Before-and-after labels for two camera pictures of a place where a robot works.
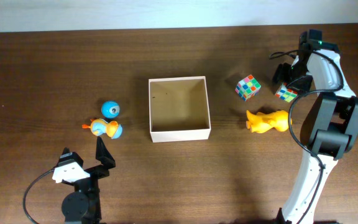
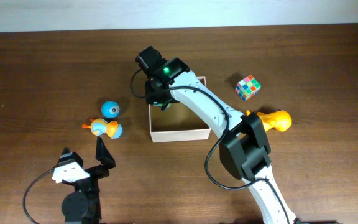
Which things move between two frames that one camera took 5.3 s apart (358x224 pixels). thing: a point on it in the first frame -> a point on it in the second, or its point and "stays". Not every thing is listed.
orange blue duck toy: (112, 129) stays
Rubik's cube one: (285, 93) -> (156, 104)
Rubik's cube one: (247, 88) stays
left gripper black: (105, 158) stays
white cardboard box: (178, 109) stays
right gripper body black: (295, 76) -> (155, 96)
